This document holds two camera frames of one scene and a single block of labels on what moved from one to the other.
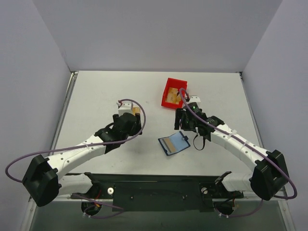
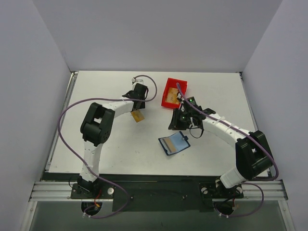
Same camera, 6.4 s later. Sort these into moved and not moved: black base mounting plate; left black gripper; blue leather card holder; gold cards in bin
Moved: left black gripper
Not moved: gold cards in bin; black base mounting plate; blue leather card holder
